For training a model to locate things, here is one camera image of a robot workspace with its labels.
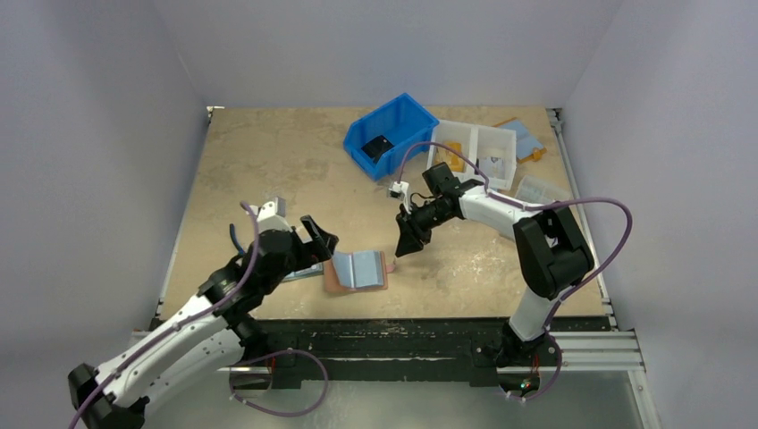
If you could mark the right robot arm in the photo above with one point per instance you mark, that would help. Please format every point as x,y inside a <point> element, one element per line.
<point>553,254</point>

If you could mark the white divided plastic tray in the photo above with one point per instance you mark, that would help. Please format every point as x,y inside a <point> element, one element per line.
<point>479,141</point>

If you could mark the blue plastic bin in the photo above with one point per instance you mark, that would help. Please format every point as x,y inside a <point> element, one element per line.
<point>403,121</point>

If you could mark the clear plastic screw box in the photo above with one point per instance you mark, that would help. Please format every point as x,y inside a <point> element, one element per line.
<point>537,191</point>

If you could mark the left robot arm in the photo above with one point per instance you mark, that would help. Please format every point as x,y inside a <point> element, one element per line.
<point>212,330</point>

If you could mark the black card in blue bin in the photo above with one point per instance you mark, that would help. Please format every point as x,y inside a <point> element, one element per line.
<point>375,148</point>

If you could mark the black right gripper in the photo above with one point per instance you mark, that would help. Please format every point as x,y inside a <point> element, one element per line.
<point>413,223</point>

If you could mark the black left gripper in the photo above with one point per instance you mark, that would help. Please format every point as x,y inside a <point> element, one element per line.
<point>320,248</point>

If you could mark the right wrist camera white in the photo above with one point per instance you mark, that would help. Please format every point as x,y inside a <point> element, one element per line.
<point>400,190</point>

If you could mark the orange card holder in tray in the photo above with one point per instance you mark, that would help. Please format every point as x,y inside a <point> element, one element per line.
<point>452,159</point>

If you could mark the blue handled pliers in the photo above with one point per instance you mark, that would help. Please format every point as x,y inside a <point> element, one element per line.
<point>234,239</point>

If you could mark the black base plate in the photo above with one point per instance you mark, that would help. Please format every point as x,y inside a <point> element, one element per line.
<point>435,350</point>

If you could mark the card in white tray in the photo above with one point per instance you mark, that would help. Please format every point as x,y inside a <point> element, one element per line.
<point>493,167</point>

